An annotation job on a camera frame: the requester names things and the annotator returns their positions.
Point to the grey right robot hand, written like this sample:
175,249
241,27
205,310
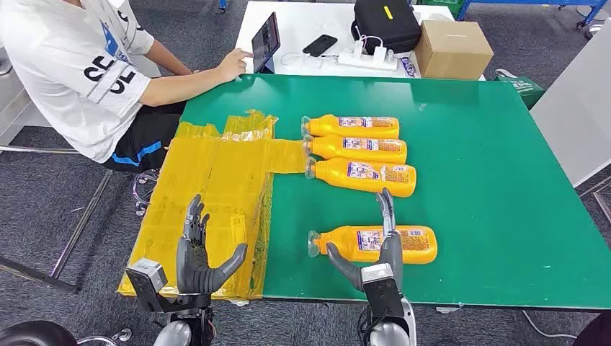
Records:
391,248

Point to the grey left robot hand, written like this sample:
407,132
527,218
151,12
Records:
193,267

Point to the person's right hand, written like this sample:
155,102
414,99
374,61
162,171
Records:
234,67

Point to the orange detergent bottle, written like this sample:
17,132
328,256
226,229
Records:
341,241
324,126
329,148
334,176

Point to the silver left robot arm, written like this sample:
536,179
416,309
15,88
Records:
174,334

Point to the black tablet on stand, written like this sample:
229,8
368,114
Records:
265,43

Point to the chrome stool base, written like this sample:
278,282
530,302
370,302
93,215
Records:
141,208

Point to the black smartphone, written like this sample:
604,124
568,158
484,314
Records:
320,45

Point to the yellow taped cardboard mat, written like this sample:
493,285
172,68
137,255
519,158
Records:
191,162

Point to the steel bench with legs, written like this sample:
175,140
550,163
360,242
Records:
81,224

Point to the white plug charger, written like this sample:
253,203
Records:
358,49
379,53

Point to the white power strip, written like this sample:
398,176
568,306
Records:
367,63

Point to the black zip case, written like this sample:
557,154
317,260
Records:
386,28

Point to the person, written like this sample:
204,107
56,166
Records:
71,71

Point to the purple snack packet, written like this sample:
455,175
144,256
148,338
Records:
408,67

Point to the black round stool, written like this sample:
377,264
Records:
33,336

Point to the brown cardboard box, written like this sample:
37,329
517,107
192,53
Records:
451,52

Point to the green shopping bag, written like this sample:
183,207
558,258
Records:
522,88

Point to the green plastic crate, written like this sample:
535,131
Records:
444,2

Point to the dark round stool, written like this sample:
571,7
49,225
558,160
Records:
596,334

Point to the round metal dish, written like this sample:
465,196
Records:
5,64

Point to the white panel table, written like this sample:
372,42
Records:
577,110

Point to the blue metal rack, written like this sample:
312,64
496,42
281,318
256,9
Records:
525,2

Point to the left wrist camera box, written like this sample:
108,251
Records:
145,274

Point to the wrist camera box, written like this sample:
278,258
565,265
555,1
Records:
379,296
145,274

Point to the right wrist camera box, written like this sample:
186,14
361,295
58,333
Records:
379,296

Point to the grey metal floor frame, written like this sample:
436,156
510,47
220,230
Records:
601,206

